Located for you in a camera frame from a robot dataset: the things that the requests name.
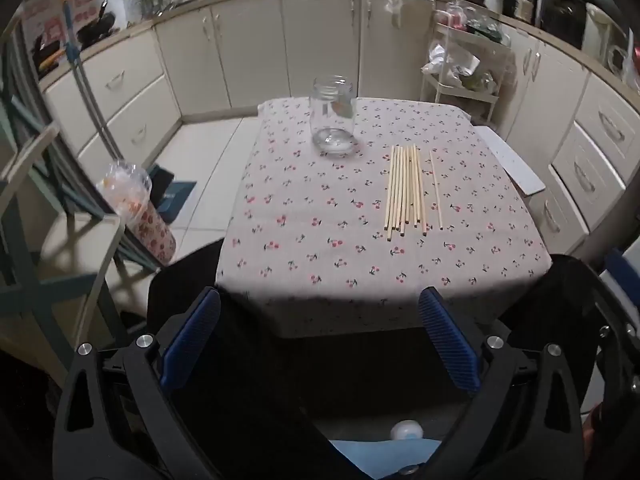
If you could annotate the dark rice cooker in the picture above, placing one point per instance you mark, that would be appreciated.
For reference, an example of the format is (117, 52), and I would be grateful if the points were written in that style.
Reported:
(562, 15)

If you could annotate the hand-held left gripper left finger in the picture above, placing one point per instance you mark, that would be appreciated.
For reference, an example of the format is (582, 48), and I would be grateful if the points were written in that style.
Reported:
(192, 340)

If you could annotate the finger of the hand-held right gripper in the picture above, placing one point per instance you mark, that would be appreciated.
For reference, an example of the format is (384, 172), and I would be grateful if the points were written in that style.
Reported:
(622, 266)

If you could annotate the clear hanging plastic bag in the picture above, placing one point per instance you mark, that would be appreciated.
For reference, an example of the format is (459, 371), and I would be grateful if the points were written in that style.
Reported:
(395, 2)

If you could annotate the white trolley cart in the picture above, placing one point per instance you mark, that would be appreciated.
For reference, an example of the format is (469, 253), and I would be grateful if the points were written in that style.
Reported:
(470, 35)

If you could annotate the black wok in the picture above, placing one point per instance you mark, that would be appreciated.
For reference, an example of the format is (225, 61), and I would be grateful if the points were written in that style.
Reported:
(45, 55)
(97, 27)

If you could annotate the cream thermo pot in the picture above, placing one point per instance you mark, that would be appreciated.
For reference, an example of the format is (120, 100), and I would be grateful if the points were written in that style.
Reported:
(600, 30)

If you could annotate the cherry print tablecloth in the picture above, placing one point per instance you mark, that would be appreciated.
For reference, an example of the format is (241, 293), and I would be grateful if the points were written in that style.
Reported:
(310, 210)

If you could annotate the blue dustpan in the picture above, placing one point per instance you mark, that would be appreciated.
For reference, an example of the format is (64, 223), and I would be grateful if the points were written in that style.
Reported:
(172, 195)

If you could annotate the white plastic bag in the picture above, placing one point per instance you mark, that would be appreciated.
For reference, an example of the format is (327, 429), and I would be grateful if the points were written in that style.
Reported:
(450, 65)

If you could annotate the clear glass jar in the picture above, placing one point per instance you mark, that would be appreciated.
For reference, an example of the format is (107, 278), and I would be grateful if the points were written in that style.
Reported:
(332, 120)

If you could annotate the blue broom pole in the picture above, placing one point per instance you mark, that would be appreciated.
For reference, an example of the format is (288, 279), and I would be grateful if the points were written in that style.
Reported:
(82, 72)

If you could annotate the person's black pants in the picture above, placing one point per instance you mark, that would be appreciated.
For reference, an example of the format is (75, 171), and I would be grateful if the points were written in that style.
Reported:
(175, 275)

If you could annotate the floral cloth-covered bin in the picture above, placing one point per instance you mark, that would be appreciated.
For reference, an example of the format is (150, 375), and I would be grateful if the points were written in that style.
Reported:
(150, 225)

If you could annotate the pink wall stickers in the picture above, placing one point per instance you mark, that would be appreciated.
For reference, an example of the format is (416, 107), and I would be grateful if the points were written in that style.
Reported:
(52, 27)

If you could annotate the cream kitchen base cabinets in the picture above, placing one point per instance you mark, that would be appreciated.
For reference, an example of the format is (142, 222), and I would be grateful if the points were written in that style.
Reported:
(320, 45)

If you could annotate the red and clear container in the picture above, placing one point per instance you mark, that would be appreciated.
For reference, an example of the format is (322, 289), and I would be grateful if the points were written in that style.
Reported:
(450, 17)

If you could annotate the green frame chair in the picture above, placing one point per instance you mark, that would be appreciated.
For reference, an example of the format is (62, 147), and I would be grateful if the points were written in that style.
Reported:
(20, 260)

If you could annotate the white stool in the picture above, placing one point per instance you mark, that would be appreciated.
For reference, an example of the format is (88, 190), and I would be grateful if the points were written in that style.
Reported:
(515, 165)

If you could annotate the light blue cloth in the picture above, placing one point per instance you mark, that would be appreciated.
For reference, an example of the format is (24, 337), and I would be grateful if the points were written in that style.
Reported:
(380, 460)

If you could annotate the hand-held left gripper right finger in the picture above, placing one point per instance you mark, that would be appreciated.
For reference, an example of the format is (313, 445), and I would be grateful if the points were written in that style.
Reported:
(447, 340)

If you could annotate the clear plastic bottle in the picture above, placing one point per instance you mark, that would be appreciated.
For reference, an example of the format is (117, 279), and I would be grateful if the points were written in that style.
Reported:
(524, 5)

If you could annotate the bundle of wooden chopsticks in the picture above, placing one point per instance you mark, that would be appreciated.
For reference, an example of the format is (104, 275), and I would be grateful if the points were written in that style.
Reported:
(406, 185)

